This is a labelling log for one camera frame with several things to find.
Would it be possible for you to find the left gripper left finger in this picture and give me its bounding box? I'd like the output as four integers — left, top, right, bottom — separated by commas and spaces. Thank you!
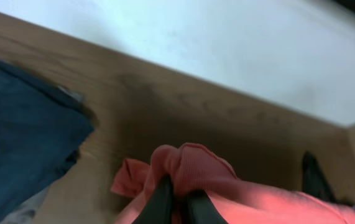
132, 175, 174, 224

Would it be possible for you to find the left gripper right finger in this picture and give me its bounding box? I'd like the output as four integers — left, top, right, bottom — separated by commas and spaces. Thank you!
185, 190, 227, 224

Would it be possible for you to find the folded navy blue garment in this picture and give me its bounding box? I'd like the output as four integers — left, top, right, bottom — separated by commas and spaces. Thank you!
0, 61, 94, 222

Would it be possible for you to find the red orange t-shirt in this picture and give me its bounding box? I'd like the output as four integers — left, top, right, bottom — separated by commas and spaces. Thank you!
111, 143, 355, 224

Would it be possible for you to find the black patterned shirt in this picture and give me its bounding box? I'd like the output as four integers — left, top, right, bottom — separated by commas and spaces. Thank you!
302, 151, 355, 209

